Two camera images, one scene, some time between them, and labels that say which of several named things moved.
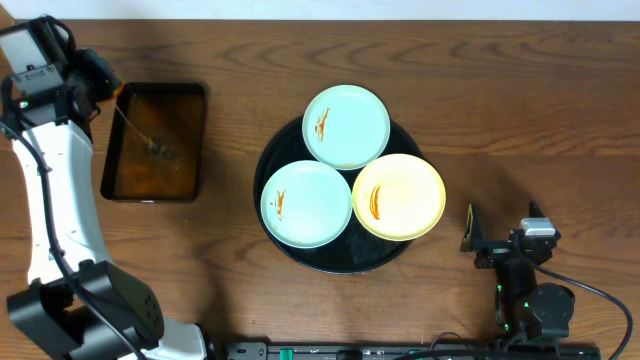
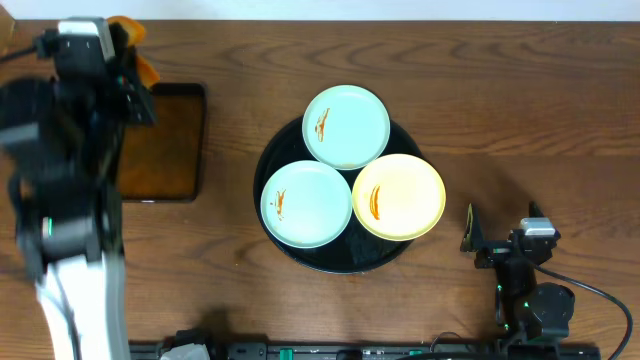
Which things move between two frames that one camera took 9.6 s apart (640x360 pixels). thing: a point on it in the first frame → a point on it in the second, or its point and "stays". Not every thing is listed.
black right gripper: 495,250 stays
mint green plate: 306,204 stays
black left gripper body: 100,85 → 139,110
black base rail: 413,350 stays
